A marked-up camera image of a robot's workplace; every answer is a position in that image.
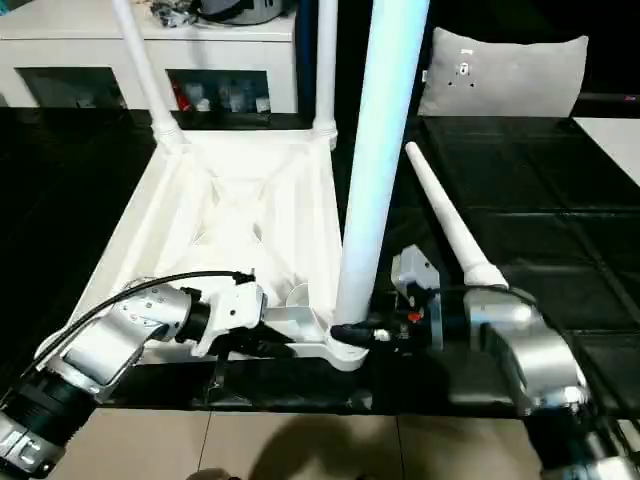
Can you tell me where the grey bag with black strap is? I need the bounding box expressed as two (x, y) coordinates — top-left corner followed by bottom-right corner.
(191, 0), (295, 27)

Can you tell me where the black plastic packet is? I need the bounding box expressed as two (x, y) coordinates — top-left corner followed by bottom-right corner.
(148, 0), (200, 30)

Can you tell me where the grey printed pillow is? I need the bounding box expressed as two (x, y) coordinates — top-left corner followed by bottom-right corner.
(416, 26), (591, 120)

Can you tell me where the white cabinet with glass doors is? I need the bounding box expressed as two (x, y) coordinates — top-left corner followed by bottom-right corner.
(0, 0), (301, 115)

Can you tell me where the black work mat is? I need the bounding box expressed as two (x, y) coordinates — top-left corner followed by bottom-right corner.
(0, 106), (640, 420)

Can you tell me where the black sofa with gold label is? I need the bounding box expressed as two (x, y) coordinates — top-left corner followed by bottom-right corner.
(293, 0), (640, 120)

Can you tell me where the black robot body part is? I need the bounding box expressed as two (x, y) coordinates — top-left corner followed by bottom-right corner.
(191, 466), (237, 480)

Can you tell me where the black monitor with red logo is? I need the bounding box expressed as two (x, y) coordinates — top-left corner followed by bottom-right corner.
(576, 91), (640, 120)

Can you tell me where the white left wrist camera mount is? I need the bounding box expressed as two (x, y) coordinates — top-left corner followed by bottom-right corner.
(188, 281), (270, 360)

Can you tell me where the white plastic table top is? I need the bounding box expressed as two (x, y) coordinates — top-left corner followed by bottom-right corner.
(69, 127), (375, 375)

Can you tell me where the white plastic table leg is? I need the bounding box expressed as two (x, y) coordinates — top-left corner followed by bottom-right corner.
(111, 0), (190, 147)
(331, 0), (433, 332)
(311, 0), (340, 147)
(404, 140), (512, 292)

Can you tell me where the white side board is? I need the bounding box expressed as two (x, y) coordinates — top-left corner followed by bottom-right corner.
(571, 115), (640, 190)

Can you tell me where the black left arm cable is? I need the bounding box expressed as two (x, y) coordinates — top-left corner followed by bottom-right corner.
(21, 268), (257, 382)

